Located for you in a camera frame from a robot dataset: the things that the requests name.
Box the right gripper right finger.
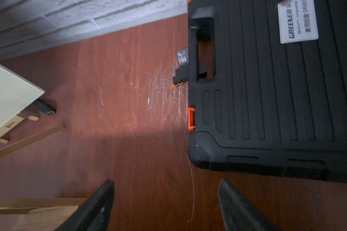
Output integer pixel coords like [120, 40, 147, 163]
[217, 179, 279, 231]

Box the black screwdriver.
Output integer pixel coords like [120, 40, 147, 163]
[33, 99, 56, 116]

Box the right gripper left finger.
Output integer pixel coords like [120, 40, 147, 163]
[56, 180, 115, 231]

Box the plywood board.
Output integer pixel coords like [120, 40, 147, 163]
[0, 64, 45, 127]

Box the wooden easel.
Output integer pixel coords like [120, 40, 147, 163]
[0, 110, 65, 158]
[0, 197, 87, 231]

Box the black plastic tool case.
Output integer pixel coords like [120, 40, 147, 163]
[188, 1, 347, 183]

